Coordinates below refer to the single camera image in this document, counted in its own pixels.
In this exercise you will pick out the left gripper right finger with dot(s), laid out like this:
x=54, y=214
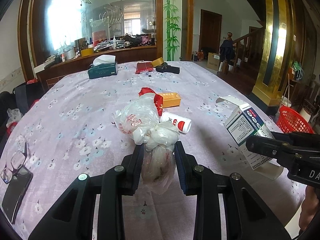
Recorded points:
x=225, y=200

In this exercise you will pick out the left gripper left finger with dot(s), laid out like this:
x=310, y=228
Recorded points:
x=72, y=215

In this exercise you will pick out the blue white medicine box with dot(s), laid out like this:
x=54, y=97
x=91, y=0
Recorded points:
x=244, y=122

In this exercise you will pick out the white red-label bottle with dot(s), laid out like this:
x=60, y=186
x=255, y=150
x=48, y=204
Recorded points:
x=183, y=124

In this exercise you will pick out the white plastic bag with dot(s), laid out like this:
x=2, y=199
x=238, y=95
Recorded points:
x=139, y=120

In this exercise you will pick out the orange rectangular box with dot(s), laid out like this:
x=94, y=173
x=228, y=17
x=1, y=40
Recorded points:
x=169, y=99

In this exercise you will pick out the red wrapper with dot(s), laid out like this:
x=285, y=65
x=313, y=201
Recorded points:
x=156, y=98

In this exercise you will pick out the person's right hand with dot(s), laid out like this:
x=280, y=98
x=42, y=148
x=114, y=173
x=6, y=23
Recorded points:
x=309, y=207

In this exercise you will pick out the red plastic basket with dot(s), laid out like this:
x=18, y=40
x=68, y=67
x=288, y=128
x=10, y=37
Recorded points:
x=291, y=121

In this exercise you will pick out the white bucket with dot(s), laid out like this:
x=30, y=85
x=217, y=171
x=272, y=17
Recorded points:
x=285, y=102

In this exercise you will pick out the black smartphone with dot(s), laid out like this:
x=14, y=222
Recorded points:
x=15, y=193

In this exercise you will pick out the eyeglasses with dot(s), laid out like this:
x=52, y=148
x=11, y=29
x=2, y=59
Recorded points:
x=16, y=162

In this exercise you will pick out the purple floral tablecloth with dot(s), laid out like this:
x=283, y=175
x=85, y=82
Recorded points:
x=71, y=131

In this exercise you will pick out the wooden staircase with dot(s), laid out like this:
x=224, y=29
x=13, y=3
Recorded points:
x=243, y=69

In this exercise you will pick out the gold pillar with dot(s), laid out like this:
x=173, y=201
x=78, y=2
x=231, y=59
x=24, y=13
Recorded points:
x=273, y=76

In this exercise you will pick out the cardboard box on floor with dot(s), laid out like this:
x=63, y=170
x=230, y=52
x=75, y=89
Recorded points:
x=213, y=61

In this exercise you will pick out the black sofa chair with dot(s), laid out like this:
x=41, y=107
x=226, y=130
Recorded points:
x=22, y=97

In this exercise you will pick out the dark green tissue box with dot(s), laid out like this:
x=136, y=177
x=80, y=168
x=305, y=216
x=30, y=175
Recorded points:
x=103, y=66

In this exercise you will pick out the brown wooden door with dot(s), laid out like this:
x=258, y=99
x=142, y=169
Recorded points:
x=210, y=32

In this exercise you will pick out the red packet on table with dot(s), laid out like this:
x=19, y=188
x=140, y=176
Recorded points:
x=142, y=67

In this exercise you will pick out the yellow tape roll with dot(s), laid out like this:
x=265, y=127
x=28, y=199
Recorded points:
x=157, y=62

